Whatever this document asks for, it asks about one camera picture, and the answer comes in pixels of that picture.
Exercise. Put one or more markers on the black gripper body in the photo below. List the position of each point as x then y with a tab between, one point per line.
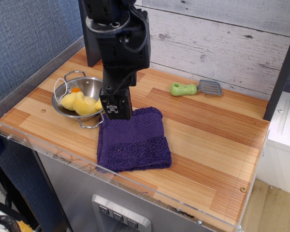
123	39

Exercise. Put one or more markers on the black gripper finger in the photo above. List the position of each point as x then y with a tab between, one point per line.
108	106
124	105

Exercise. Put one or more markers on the green handled grey spatula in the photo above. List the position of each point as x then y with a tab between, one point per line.
207	87

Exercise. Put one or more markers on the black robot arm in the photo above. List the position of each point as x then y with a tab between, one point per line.
123	37

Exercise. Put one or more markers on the purple terry cloth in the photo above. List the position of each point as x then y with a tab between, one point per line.
135	144

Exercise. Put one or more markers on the yellow plush duck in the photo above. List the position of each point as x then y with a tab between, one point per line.
81	104

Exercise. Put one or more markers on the stainless steel cabinet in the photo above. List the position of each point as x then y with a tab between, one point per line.
74	188

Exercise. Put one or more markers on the silver button control panel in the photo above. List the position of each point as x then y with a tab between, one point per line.
112	217

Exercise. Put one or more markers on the clear acrylic front guard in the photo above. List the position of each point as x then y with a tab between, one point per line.
208	183

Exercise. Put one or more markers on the white side cabinet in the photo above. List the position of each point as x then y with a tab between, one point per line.
274	165

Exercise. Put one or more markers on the stainless steel bowl with handles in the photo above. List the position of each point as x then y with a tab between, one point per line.
89	85

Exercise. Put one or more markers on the dark grey left post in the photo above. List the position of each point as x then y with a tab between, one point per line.
91	45

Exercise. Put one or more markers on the dark grey post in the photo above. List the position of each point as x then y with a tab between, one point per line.
278	89
91	45

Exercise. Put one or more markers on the dark grey right post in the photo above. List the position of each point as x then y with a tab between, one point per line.
278	89

